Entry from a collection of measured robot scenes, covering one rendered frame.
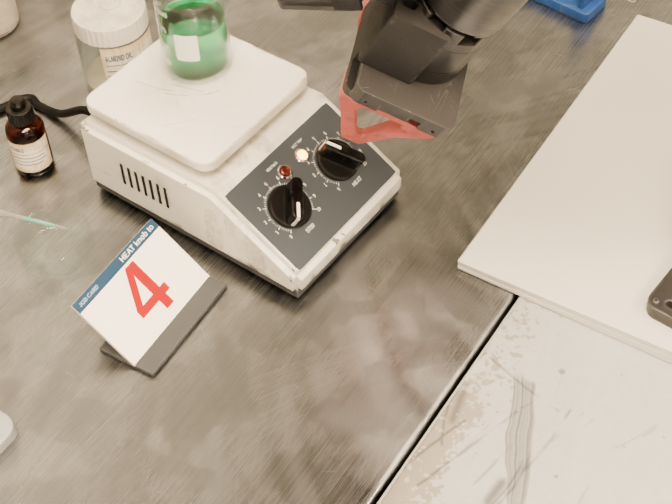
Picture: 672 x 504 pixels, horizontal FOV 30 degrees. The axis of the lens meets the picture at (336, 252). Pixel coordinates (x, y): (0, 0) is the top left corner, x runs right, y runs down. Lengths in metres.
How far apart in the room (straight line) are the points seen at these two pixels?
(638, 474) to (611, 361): 0.09
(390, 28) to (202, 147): 0.21
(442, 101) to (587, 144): 0.24
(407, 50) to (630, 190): 0.28
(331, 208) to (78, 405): 0.22
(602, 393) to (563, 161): 0.20
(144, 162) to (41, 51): 0.25
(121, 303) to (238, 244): 0.09
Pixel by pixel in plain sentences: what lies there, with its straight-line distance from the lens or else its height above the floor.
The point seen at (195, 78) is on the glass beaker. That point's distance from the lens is 0.91.
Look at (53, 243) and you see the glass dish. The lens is 0.94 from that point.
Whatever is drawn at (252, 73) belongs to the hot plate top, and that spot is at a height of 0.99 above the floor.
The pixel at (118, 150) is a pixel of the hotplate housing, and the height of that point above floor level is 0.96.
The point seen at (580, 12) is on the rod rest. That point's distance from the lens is 1.11.
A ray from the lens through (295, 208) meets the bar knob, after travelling 0.86.
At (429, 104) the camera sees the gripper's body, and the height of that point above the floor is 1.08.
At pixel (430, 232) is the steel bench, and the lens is 0.92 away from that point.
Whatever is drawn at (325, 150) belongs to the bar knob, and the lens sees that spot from 0.89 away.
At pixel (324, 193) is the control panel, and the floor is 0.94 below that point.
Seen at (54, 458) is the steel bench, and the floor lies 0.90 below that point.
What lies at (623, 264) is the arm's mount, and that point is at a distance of 0.90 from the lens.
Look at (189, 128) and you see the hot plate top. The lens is 0.88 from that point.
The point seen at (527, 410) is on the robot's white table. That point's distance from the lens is 0.83.
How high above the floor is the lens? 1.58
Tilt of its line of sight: 49 degrees down
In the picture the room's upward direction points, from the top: 2 degrees counter-clockwise
